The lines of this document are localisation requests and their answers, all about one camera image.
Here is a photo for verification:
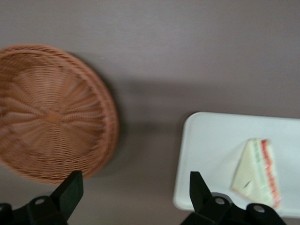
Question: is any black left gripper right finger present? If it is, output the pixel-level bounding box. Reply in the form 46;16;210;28
181;171;288;225

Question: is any round brown wicker basket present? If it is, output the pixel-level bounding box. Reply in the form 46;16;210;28
0;44;120;186

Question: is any cream plastic tray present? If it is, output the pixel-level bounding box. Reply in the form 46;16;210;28
172;111;300;220

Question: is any triangular sandwich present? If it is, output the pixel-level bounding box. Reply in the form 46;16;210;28
229;138;282;210

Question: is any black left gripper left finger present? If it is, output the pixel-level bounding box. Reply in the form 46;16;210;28
0;170;84;225

